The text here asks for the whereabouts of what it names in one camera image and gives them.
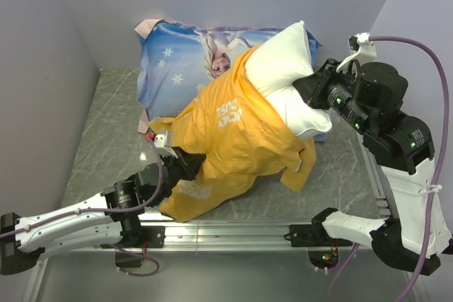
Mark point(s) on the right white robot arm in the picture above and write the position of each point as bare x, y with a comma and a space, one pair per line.
413, 241

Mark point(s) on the blue Elsa pillow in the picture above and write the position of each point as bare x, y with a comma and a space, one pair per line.
178, 60

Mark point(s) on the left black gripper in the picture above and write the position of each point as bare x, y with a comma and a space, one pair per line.
190, 163

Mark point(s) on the white pillow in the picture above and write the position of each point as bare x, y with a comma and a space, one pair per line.
272, 69

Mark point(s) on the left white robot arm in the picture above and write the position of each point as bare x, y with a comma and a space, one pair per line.
109, 218

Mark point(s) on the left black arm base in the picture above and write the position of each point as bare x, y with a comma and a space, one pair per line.
133, 254

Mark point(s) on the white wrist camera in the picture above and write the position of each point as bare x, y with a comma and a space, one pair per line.
163, 142
362, 49

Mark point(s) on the aluminium front rail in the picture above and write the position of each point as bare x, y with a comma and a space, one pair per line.
223, 236

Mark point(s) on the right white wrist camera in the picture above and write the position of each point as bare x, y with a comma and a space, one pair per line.
362, 49

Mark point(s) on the pink cloth corner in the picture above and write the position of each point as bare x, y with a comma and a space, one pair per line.
145, 28

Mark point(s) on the yellow Mickey Mouse pillowcase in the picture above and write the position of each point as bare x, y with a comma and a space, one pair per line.
242, 137

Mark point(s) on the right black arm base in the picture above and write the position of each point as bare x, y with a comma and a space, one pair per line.
323, 250

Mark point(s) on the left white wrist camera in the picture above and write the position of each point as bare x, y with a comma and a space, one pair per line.
163, 142

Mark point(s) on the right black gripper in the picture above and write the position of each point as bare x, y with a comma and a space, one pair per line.
308, 85

